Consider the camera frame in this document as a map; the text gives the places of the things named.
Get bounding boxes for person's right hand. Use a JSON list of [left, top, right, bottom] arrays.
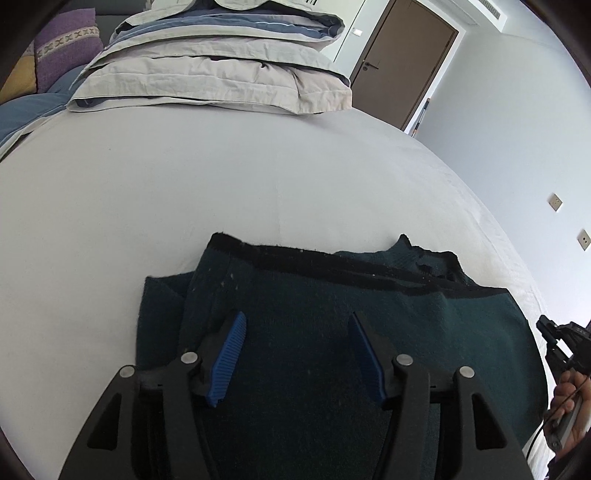
[[551, 369, 591, 459]]

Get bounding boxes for black cable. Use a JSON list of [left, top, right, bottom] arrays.
[[521, 413, 557, 464]]

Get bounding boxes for folded beige blue duvet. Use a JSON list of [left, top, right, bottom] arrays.
[[67, 0, 353, 115]]

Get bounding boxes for purple embroidered pillow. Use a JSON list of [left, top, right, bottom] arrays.
[[34, 10, 103, 93]]

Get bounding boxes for bed with white sheet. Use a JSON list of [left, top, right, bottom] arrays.
[[0, 99, 548, 480]]

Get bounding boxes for yellow embroidered pillow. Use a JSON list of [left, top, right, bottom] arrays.
[[0, 41, 38, 104]]

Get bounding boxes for brown wooden door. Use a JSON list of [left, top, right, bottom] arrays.
[[349, 0, 459, 133]]

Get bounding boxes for blue pillow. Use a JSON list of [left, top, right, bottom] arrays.
[[0, 65, 88, 160]]

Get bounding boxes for ceiling air vent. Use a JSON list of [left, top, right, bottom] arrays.
[[467, 0, 509, 33]]

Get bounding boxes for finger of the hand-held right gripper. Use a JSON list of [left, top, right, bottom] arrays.
[[536, 315, 583, 377]]

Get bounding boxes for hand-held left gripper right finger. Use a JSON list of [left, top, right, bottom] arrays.
[[347, 311, 534, 480]]

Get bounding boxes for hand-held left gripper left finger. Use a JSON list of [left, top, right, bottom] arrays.
[[58, 310, 247, 480]]

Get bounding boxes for dark green sweater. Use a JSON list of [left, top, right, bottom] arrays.
[[134, 232, 548, 480]]

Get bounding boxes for grey upholstered headboard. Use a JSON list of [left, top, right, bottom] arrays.
[[95, 14, 136, 49]]

